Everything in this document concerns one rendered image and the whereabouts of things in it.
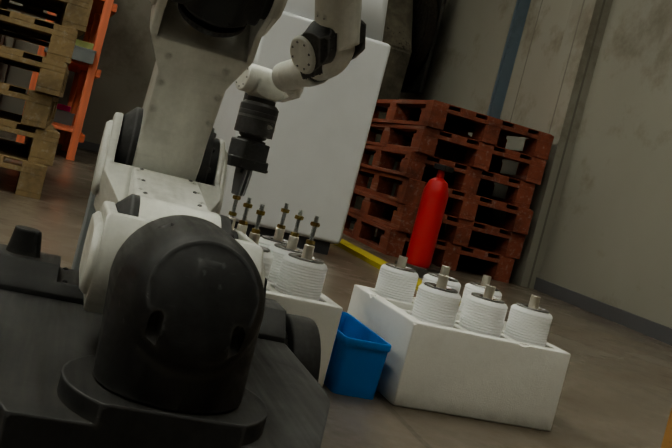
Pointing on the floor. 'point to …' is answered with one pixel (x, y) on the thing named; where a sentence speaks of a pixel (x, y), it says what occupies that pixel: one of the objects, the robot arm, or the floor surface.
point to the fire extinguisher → (428, 222)
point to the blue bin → (356, 359)
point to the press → (408, 31)
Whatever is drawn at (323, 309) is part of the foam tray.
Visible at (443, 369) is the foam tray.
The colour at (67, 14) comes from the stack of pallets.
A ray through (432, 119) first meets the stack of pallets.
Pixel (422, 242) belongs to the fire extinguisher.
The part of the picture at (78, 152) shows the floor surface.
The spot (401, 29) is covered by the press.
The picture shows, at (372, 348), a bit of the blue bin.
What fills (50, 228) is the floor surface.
